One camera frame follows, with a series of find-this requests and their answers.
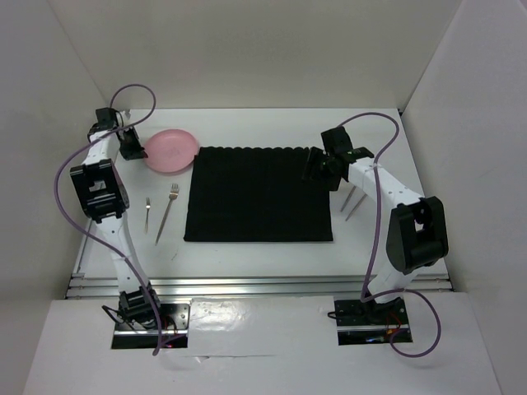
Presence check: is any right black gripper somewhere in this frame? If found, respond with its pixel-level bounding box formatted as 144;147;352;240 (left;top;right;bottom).
301;146;342;192

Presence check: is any pink plastic plate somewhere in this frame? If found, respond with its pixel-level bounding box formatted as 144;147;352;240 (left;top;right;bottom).
144;129;199;174

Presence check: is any large silver dinner fork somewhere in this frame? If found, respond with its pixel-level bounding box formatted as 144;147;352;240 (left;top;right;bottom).
155;183;180;245

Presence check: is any silver spoon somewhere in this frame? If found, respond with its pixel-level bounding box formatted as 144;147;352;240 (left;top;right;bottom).
340;186;357;212

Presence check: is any small silver dessert fork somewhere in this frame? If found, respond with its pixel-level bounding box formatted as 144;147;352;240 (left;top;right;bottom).
144;197;152;234

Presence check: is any silver table knife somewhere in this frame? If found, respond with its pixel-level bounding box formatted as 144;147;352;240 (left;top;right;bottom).
345;194;367;221

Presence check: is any black cloth placemat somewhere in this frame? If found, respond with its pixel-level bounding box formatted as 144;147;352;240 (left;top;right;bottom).
184;146;333;243

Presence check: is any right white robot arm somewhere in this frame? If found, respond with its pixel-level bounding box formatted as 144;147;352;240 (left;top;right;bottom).
304;126;449;323

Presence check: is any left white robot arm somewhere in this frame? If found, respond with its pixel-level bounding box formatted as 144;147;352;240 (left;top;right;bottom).
69;107;164;330

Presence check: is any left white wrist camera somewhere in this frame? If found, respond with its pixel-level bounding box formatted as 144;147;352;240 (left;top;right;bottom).
116;109;131;127

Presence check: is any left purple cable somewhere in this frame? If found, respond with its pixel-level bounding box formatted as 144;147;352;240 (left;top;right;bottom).
54;84;170;357

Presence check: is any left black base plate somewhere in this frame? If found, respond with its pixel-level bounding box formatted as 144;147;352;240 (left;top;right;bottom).
109;301;190;350

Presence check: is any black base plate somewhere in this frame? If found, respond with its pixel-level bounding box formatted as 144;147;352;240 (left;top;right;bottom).
109;301;190;350
327;298;413;346

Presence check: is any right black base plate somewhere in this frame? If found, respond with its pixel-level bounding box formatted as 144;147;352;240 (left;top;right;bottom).
327;298;413;346

